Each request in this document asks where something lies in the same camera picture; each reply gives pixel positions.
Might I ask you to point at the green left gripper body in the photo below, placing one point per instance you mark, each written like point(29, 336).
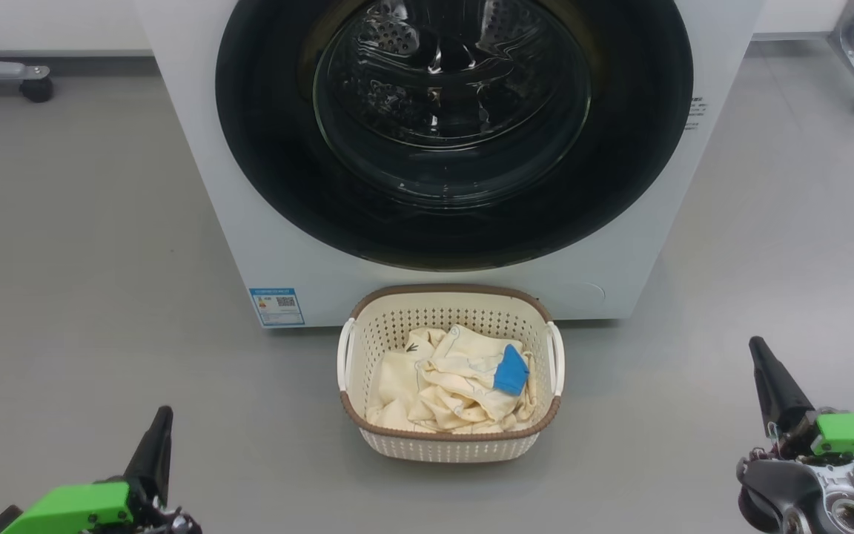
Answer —
point(78, 508)

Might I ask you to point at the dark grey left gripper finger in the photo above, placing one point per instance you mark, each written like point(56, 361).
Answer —
point(151, 460)

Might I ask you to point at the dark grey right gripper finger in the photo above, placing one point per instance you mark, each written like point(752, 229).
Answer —
point(779, 393)

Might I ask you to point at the cream garment with blue cuff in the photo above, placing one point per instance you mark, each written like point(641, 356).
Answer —
point(471, 371)

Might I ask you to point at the washing machine door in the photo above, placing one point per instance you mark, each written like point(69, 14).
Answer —
point(279, 170)

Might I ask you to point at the white front-load washing machine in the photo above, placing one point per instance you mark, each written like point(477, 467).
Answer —
point(197, 185)

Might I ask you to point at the blue energy label sticker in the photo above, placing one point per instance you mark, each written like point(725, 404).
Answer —
point(277, 305)

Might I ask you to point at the cream perforated brown-rimmed laundry basket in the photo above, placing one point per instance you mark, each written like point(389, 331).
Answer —
point(457, 449)

